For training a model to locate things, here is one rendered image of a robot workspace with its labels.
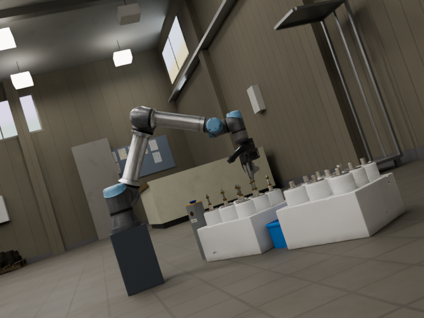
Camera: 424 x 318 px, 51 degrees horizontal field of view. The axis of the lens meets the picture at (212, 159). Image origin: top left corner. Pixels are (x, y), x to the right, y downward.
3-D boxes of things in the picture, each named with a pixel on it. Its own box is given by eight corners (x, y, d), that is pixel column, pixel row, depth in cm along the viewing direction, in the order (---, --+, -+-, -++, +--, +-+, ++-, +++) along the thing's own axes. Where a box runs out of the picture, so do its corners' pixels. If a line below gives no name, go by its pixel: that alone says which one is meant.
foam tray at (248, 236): (261, 253, 206) (249, 216, 207) (207, 262, 233) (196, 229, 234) (306, 229, 233) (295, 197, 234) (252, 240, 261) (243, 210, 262)
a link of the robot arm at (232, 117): (224, 115, 234) (240, 110, 234) (231, 135, 234) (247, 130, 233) (223, 113, 227) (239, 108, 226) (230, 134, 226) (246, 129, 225)
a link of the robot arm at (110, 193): (105, 214, 217) (97, 188, 218) (115, 212, 230) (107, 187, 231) (128, 207, 215) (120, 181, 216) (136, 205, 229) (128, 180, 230)
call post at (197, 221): (210, 258, 243) (192, 204, 245) (202, 259, 248) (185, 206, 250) (219, 253, 248) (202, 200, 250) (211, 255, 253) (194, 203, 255)
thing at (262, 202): (282, 226, 224) (270, 192, 225) (267, 232, 219) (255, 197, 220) (270, 228, 232) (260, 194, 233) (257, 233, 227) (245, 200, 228)
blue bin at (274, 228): (291, 247, 200) (282, 221, 201) (272, 249, 208) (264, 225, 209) (323, 228, 222) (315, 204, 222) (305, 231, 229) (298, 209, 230)
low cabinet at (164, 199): (277, 190, 743) (262, 146, 748) (160, 230, 686) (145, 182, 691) (245, 196, 910) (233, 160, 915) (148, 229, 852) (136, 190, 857)
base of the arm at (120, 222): (112, 234, 212) (106, 214, 213) (111, 233, 227) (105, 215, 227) (142, 224, 216) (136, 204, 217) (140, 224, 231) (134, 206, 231)
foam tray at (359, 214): (370, 237, 167) (354, 192, 168) (288, 250, 194) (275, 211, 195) (406, 211, 196) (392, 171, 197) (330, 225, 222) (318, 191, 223)
